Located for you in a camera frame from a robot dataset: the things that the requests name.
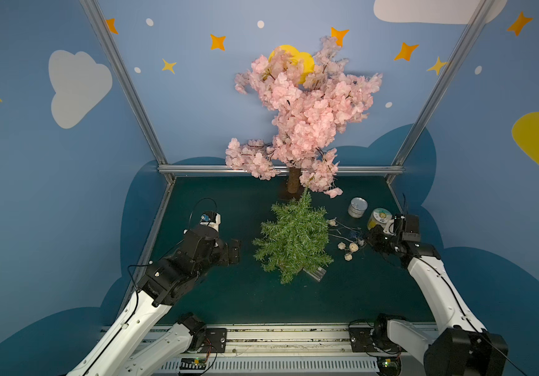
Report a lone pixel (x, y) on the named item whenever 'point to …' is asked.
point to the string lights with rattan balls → (353, 246)
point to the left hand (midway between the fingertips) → (227, 239)
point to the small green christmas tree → (294, 240)
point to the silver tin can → (357, 207)
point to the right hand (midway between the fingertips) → (366, 232)
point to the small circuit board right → (388, 366)
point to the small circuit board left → (193, 363)
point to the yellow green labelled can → (379, 216)
